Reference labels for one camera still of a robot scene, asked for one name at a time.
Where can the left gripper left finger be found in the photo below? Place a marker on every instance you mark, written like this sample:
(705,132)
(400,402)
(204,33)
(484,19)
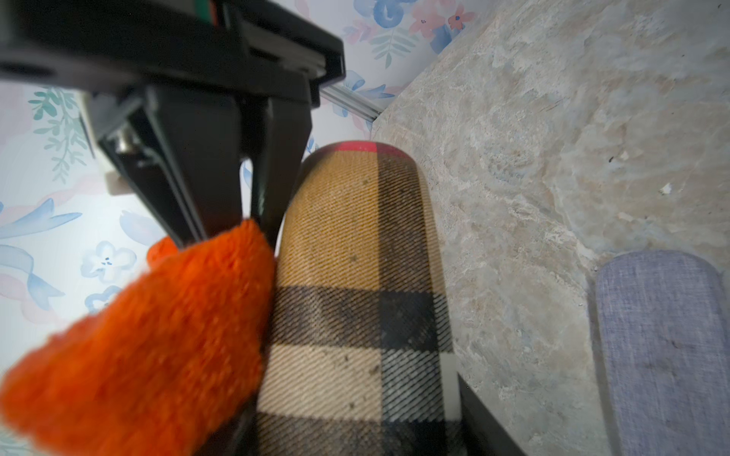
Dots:
(236,437)

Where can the orange cleaning cloth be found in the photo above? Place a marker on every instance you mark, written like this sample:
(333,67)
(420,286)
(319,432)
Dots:
(173,358)

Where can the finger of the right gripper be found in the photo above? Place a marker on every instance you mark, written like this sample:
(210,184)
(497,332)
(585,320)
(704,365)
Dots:
(179,150)
(282,129)

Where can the right corner aluminium post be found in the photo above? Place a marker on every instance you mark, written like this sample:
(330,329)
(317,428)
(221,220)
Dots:
(348,99)

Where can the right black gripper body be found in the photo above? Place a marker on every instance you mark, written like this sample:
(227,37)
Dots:
(239,47)

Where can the purple fabric eyeglass case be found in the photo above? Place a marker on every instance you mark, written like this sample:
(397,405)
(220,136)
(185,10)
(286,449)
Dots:
(664,328)

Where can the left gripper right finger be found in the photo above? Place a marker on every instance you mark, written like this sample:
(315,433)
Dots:
(483,434)

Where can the plaid eyeglass case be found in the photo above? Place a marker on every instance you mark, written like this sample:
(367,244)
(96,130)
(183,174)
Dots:
(360,358)

